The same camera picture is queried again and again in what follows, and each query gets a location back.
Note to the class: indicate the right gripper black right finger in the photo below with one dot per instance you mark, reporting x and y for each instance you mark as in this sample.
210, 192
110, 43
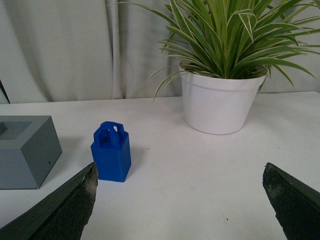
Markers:
296, 205

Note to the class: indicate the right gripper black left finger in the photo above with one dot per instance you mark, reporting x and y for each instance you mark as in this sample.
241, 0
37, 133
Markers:
62, 215

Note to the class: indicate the blue plastic part with handle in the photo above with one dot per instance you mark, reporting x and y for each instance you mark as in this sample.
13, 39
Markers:
111, 152

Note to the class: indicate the gray base block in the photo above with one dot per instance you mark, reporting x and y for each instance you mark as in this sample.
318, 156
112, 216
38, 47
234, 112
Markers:
29, 148

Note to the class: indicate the white plant pot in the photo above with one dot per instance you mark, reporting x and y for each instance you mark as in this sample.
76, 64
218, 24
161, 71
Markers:
216, 106

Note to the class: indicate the white curtain backdrop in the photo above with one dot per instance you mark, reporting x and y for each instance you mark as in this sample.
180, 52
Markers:
76, 50

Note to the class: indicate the green spider plant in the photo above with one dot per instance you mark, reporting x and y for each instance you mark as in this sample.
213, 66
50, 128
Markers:
225, 39

